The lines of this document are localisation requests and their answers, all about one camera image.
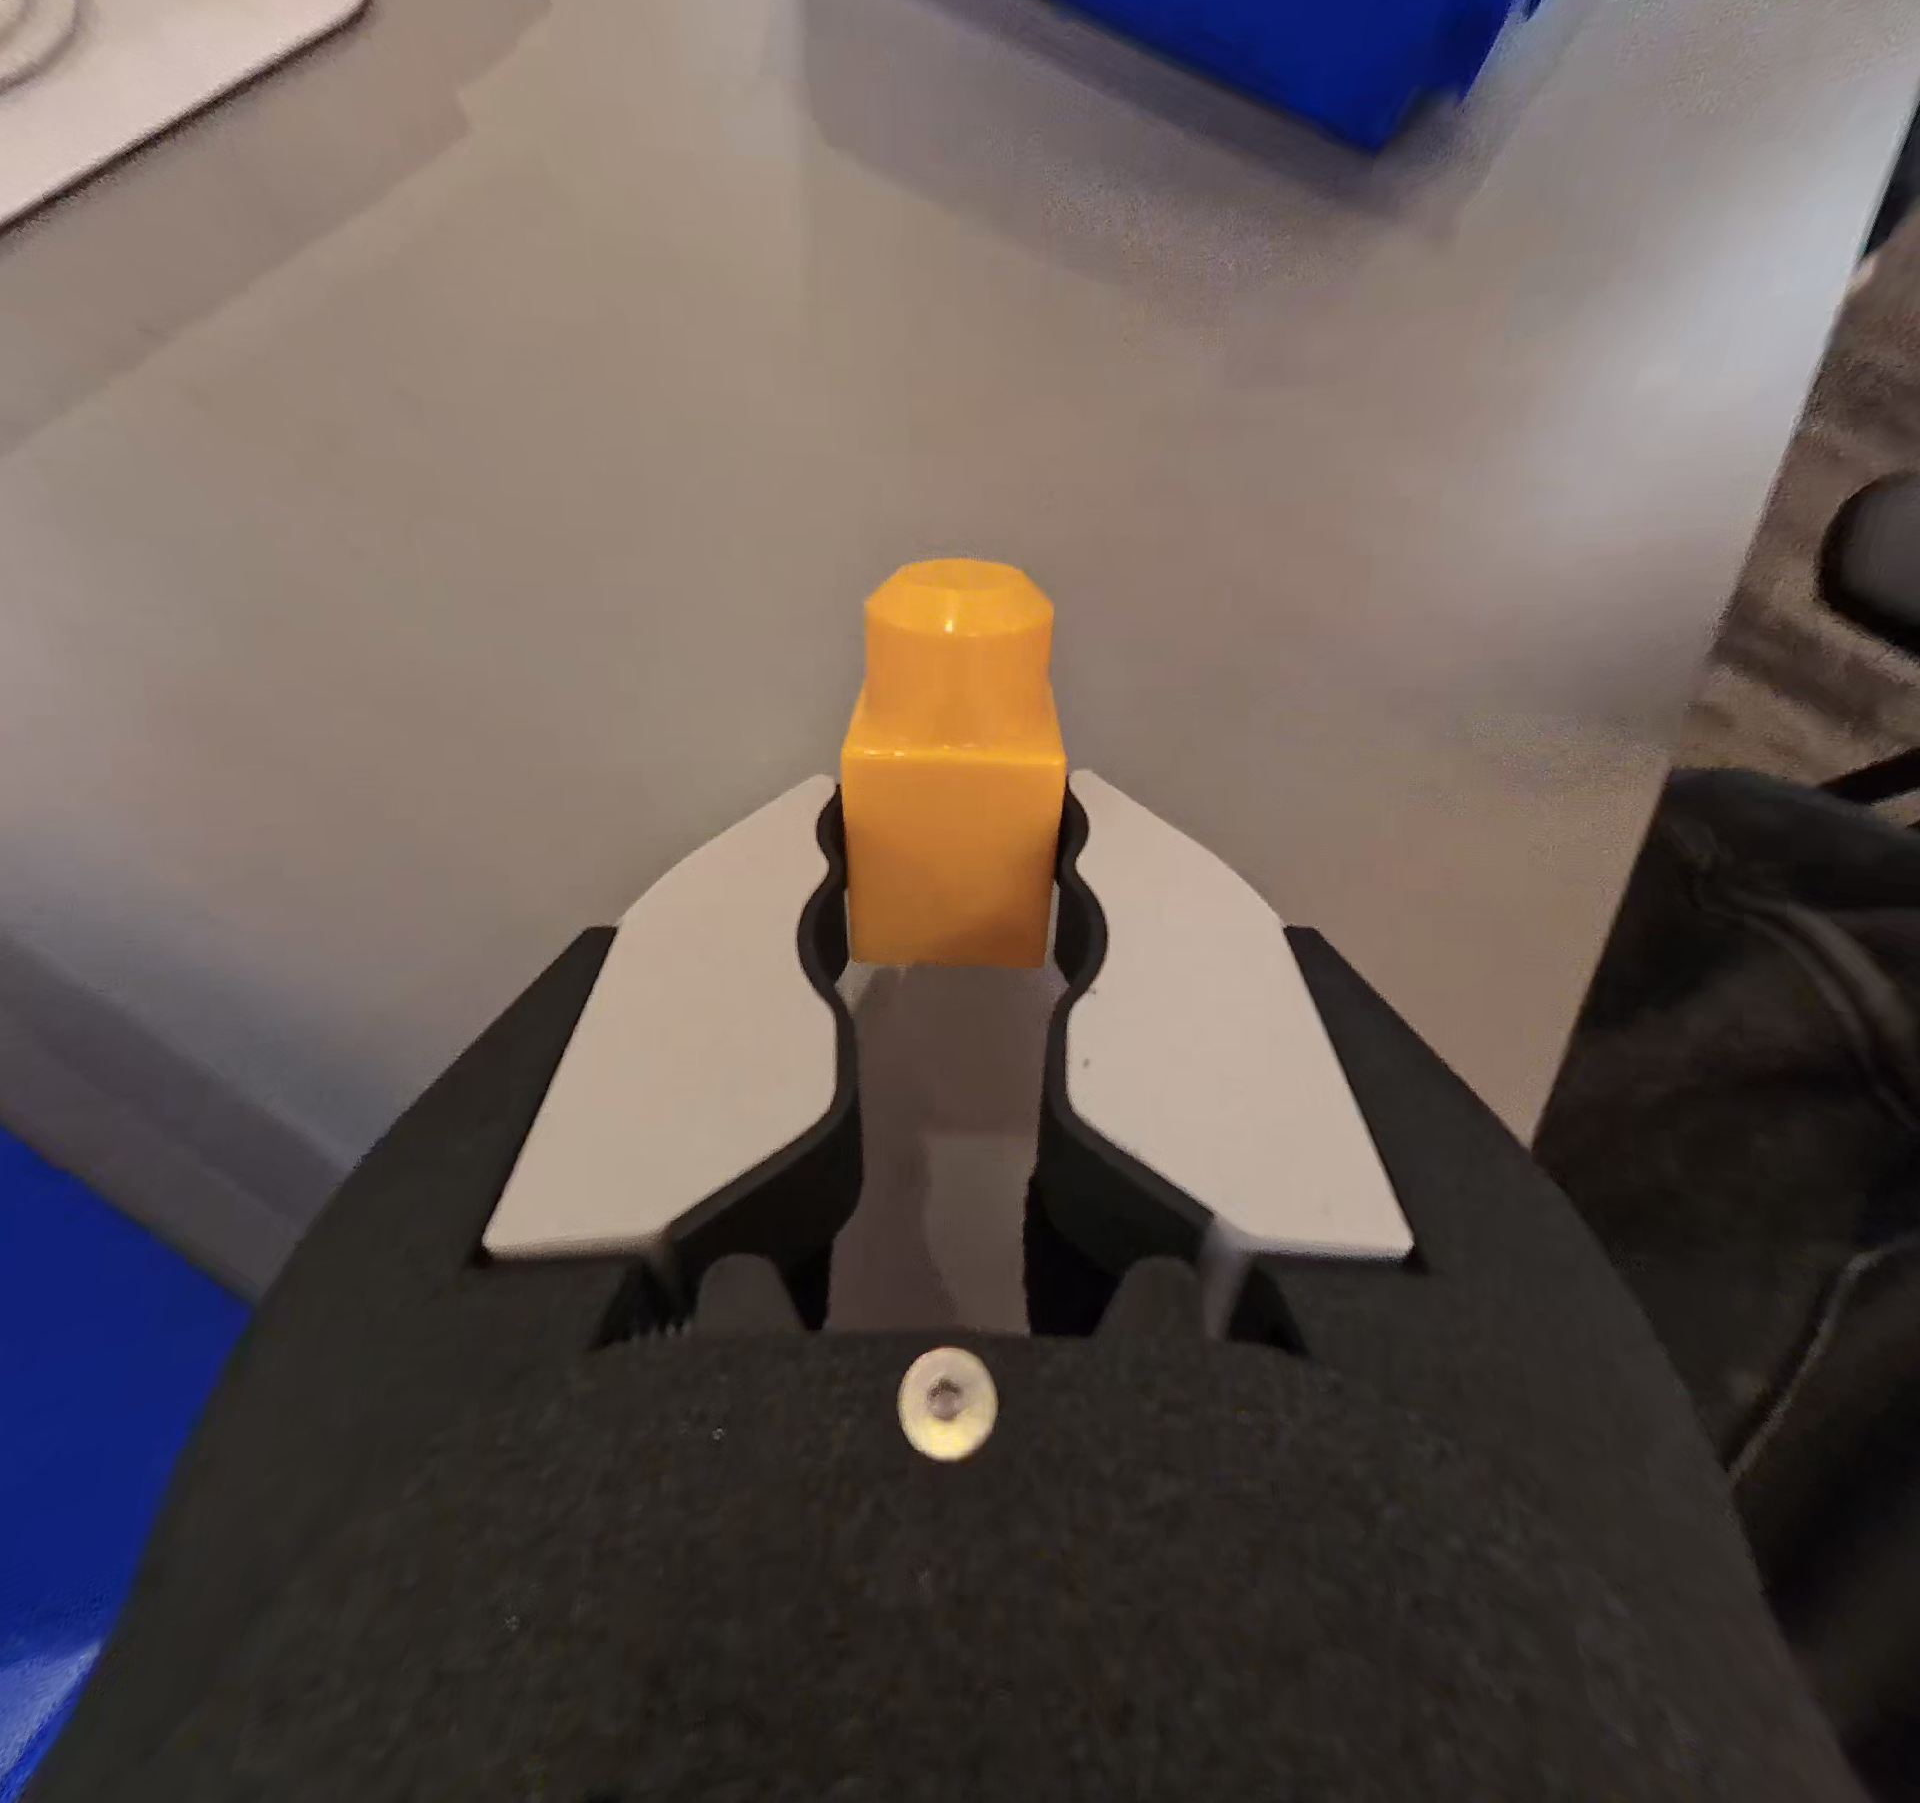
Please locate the grey desk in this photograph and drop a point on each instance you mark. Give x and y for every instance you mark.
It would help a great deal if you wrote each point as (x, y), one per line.
(601, 483)

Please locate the yellow toy block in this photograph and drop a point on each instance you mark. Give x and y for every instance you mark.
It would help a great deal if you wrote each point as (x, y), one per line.
(946, 843)

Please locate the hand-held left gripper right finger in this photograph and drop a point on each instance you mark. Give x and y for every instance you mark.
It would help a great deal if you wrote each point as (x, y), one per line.
(1230, 1068)

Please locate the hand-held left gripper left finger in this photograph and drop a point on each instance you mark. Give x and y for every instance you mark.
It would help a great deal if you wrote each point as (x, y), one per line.
(675, 1068)

